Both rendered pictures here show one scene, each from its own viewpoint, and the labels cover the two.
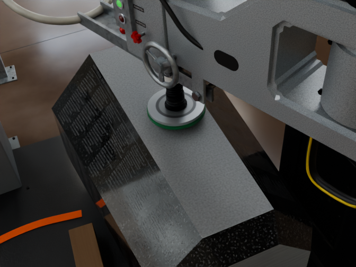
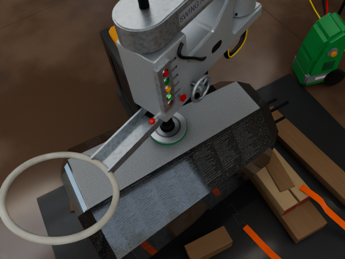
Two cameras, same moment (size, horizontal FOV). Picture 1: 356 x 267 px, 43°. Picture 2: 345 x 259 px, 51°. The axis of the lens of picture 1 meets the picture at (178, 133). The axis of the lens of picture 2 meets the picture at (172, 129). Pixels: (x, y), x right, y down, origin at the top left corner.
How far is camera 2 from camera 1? 181 cm
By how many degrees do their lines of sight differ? 55
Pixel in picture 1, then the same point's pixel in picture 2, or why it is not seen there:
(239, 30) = (222, 25)
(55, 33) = not seen: outside the picture
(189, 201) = (237, 115)
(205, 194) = (232, 109)
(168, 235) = (252, 130)
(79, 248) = (206, 248)
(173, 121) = (184, 125)
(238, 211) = (240, 94)
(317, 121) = (247, 21)
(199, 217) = (247, 110)
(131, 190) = (220, 159)
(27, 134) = not seen: outside the picture
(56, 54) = not seen: outside the picture
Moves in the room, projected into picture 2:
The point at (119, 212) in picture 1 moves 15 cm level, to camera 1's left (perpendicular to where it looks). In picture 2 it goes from (229, 170) to (236, 194)
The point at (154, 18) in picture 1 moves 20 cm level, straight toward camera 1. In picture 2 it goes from (185, 76) to (227, 68)
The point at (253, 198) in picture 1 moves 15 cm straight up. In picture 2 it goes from (231, 89) to (232, 72)
